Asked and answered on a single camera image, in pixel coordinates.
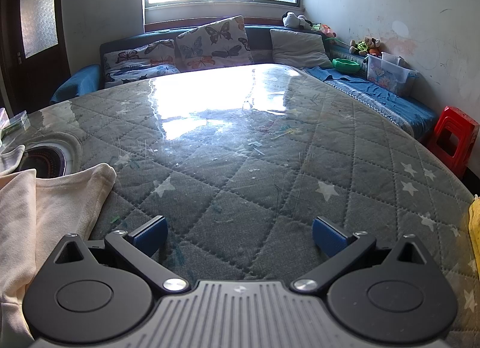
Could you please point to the grey pillow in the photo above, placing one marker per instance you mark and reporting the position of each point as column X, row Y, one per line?
column 296, row 48

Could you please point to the blue sofa cover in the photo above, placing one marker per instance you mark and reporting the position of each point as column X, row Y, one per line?
column 375, row 97

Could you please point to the round built-in table burner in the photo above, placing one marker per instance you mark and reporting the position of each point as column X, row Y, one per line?
column 48, row 157

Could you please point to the yellow cloth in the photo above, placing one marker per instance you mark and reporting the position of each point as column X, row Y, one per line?
column 475, row 224

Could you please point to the green plastic bowl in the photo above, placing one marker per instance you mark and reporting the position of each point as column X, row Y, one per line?
column 345, row 65

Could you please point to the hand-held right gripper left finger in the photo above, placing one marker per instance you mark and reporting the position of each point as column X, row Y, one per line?
column 152, row 237

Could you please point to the cream garment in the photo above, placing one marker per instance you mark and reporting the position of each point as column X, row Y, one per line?
column 48, row 213

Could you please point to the dark wooden door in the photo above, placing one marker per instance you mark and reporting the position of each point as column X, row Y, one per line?
column 41, row 70

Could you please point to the pink and green toy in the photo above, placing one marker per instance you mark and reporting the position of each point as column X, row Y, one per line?
column 324, row 29

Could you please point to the red plastic stool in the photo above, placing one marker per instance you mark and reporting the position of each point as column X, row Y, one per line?
column 455, row 123

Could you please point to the clear plastic storage box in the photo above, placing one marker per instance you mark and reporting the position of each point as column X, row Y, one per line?
column 386, row 74

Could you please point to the large butterfly print pillow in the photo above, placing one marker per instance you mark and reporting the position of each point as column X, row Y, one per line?
column 213, row 44

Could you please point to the blue sofa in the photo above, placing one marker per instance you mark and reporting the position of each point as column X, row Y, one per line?
column 258, row 37

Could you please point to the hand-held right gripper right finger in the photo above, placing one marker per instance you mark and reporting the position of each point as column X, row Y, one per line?
column 330, row 239

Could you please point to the green plush toy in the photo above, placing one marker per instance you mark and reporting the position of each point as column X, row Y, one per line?
column 362, row 47

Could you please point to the panda plush toy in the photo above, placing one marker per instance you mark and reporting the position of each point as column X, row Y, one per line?
column 296, row 20

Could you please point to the small butterfly print pillow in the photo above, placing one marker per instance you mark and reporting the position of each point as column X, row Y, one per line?
column 138, row 54

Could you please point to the folded butterfly print quilt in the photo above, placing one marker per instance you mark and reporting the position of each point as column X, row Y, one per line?
column 142, row 74

